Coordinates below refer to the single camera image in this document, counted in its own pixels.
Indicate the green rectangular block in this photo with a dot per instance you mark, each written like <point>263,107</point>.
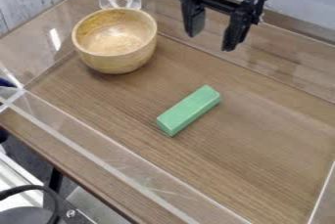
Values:
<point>188,110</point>

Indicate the grey metal base plate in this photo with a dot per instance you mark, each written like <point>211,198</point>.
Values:
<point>73,213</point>

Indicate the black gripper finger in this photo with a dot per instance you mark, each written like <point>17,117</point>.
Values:
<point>194,15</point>
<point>236,30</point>

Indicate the clear acrylic tray walls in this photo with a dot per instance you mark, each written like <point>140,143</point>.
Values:
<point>253,163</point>

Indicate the light wooden bowl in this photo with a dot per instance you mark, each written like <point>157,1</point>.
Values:
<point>116,39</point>

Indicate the black table leg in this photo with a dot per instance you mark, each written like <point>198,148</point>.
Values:
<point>56,180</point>

